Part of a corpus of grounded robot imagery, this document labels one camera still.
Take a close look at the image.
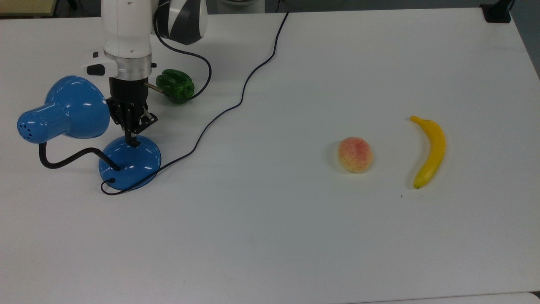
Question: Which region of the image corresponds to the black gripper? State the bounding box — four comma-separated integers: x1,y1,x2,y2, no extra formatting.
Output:
106,78,159,147

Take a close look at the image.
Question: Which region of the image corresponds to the blue gooseneck desk lamp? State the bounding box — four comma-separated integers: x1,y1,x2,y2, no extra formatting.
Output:
16,75,162,191

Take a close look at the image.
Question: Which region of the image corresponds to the green bell pepper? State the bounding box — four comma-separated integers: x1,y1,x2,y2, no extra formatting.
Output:
155,68,196,106

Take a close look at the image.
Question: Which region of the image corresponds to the light wooden board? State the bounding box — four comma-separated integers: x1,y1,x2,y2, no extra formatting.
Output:
0,0,58,18

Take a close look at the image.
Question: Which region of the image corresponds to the pink yellow peach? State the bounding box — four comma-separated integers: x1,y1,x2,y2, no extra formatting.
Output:
337,136,375,174

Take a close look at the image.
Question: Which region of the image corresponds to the yellow banana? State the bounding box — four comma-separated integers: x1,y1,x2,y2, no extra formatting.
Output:
409,115,447,190

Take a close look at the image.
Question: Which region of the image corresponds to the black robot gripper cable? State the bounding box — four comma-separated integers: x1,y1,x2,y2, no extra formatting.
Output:
144,3,213,103

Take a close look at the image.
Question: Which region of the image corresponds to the black lamp power cord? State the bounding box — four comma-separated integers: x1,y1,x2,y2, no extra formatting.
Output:
100,11,290,196

